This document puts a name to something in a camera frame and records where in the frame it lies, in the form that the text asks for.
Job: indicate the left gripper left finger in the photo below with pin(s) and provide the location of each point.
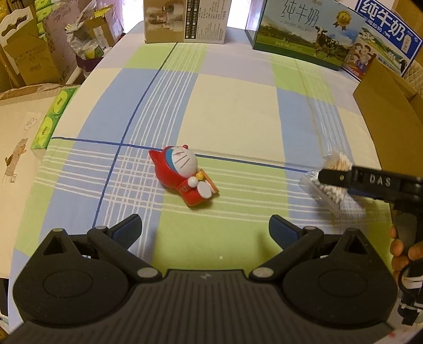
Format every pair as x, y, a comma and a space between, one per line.
113, 244

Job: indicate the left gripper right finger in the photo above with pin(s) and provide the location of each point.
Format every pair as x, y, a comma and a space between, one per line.
295, 243

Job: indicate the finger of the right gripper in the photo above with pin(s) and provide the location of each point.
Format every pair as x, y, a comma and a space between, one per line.
337, 178

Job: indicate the bag of cotton swabs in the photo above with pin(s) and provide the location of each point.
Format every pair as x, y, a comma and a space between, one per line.
326, 195

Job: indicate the red Doraemon figurine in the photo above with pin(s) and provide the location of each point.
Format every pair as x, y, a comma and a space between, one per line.
176, 168

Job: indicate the person right hand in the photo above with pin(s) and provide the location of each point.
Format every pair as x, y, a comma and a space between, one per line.
401, 257

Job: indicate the brown cardboard box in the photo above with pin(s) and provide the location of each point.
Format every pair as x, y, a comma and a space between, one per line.
392, 110

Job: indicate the quilted beige chair cover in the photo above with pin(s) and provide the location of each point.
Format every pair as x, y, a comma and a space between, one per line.
414, 76

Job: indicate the green tissue pack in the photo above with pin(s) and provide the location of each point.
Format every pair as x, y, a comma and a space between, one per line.
48, 124

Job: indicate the checked bed sheet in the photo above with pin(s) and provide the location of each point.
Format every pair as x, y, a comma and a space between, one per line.
256, 123

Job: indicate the green milk carton box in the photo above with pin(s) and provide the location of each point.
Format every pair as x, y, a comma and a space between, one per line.
316, 31

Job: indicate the blue milk carton box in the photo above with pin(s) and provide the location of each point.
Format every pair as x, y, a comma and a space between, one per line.
385, 37

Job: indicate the large printed cardboard sheet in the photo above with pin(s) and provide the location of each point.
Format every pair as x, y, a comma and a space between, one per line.
22, 112

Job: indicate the cluttered cardboard boxes pile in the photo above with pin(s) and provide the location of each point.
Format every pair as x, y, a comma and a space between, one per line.
34, 48

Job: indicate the beige photo printed box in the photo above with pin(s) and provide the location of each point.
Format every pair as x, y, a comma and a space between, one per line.
193, 21

